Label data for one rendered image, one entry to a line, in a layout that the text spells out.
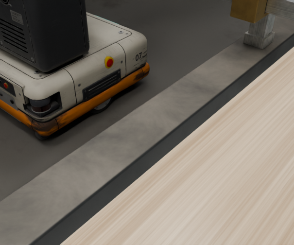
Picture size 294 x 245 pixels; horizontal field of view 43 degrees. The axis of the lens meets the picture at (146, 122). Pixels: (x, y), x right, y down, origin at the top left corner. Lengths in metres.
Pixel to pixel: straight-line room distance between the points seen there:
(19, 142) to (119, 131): 1.14
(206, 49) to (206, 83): 1.63
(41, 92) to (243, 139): 1.27
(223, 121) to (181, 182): 0.06
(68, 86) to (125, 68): 0.33
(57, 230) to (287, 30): 0.64
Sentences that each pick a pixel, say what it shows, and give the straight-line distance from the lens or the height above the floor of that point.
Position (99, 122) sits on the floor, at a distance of 1.70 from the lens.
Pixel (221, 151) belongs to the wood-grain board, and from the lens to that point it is 0.23.
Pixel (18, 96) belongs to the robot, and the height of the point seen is 0.21.
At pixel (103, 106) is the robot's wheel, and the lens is 1.74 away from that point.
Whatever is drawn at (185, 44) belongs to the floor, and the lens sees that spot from 2.32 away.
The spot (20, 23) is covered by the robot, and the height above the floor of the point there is 0.49.
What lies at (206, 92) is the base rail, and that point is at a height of 0.70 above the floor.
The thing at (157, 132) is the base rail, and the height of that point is 0.70.
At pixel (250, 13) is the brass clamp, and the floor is 0.79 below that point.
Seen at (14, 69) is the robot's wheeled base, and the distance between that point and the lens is 1.60.
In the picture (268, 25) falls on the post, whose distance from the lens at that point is 0.79.
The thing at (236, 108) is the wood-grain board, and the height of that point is 0.90.
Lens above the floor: 1.05
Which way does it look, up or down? 39 degrees down
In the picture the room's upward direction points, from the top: straight up
